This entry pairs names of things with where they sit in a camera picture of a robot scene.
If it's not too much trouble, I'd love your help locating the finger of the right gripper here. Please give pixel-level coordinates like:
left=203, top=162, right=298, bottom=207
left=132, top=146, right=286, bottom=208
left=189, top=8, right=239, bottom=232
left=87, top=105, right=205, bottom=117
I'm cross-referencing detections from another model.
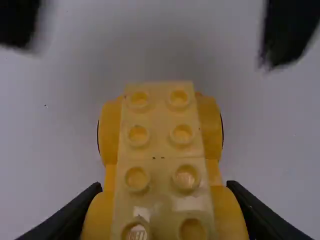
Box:
left=0, top=0, right=43, bottom=55
left=257, top=0, right=320, bottom=72

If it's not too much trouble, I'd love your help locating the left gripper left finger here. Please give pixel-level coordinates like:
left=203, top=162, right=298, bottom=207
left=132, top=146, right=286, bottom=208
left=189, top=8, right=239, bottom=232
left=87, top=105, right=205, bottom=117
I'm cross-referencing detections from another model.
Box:
left=13, top=181, right=104, bottom=240

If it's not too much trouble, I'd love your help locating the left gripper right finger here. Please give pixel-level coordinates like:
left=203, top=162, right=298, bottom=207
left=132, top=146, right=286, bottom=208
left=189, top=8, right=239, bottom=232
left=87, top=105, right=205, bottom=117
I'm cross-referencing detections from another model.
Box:
left=226, top=180, right=315, bottom=240

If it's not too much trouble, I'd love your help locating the yellow toy car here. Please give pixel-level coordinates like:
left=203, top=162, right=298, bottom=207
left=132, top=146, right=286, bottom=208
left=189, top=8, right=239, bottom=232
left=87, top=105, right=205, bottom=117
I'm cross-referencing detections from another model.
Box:
left=80, top=81, right=250, bottom=240

